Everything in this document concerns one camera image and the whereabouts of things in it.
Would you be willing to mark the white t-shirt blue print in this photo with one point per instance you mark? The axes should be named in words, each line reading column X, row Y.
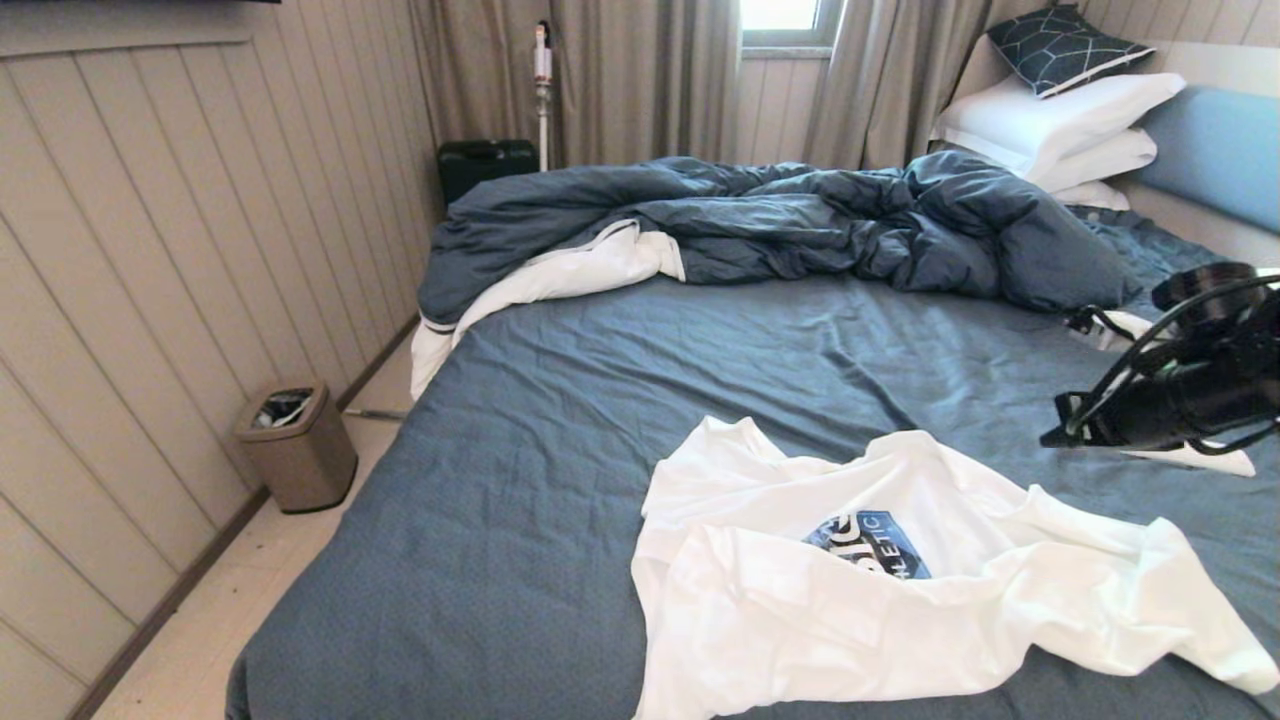
column 850, row 620

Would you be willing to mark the beige bed headboard frame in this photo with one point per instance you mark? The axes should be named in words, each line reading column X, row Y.
column 1200, row 228

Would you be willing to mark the dark blue crumpled duvet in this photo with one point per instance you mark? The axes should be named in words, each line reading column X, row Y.
column 800, row 225

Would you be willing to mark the brown trash bin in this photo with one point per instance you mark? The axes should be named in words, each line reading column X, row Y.
column 297, row 458

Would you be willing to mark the white stick vacuum cleaner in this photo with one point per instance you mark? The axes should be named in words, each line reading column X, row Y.
column 542, row 103

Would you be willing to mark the blue headboard cushion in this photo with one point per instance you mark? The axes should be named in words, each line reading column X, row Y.
column 1220, row 152

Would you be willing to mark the dark patterned pillow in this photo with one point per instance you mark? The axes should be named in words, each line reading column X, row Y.
column 1063, row 50

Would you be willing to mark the window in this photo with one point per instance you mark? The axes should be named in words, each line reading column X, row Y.
column 785, row 17

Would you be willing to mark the beige curtain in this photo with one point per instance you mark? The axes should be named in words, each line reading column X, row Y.
column 620, row 80
column 890, row 90

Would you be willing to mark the blue bed with headboard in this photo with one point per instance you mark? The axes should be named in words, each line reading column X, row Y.
column 600, row 400

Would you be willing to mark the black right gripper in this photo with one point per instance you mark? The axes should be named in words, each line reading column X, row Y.
column 1180, row 405

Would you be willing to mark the black suitcase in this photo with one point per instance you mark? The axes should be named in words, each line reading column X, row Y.
column 487, row 168

